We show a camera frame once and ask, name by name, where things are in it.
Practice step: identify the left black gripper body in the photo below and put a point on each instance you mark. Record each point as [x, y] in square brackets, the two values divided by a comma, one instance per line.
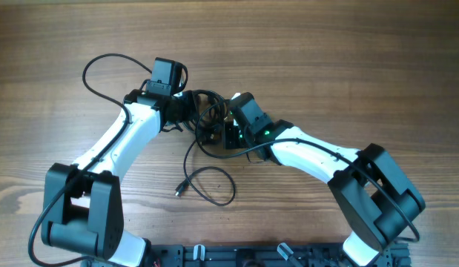
[199, 121]

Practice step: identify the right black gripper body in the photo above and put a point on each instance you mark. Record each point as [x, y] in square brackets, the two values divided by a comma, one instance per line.
[230, 137]

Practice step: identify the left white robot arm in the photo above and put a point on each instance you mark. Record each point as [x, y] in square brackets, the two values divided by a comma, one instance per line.
[82, 210]

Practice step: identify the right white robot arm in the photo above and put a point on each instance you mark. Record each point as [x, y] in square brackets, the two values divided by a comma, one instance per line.
[375, 196]

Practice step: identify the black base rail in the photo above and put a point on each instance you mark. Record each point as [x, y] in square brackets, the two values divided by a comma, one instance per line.
[311, 255]

